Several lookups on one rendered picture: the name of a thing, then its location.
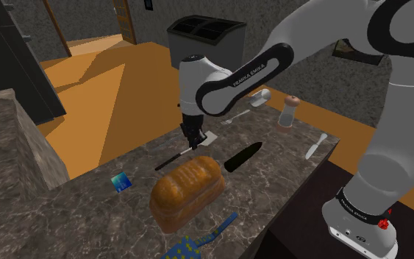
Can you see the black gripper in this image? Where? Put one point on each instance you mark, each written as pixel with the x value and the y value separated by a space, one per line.
pixel 192 130

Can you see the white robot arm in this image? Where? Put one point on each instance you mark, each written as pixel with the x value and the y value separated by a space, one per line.
pixel 400 107

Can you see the silver fork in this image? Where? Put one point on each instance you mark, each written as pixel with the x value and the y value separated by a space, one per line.
pixel 236 117

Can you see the black knife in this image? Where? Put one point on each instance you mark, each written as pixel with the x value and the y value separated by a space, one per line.
pixel 243 156

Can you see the brown bread loaf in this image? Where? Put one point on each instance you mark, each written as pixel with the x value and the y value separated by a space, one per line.
pixel 187 191

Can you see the white cup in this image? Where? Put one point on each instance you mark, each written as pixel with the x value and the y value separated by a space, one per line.
pixel 260 97

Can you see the blue card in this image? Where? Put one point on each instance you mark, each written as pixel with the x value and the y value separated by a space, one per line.
pixel 121 182

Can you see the pepper mill with brown cap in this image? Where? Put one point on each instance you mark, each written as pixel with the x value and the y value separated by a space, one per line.
pixel 287 114

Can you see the blue spatula with yellow stars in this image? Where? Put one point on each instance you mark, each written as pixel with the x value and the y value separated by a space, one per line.
pixel 188 246

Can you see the silver butter knife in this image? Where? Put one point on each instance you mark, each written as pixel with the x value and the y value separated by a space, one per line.
pixel 316 146

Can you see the wooden door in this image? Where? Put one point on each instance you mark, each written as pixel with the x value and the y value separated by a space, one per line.
pixel 125 21

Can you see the dark robot stand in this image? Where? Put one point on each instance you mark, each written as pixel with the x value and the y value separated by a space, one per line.
pixel 310 218

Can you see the dark refrigerator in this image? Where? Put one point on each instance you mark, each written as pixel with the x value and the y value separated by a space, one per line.
pixel 9 61

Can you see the small dark wall switch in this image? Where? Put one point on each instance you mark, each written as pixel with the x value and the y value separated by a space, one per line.
pixel 148 4

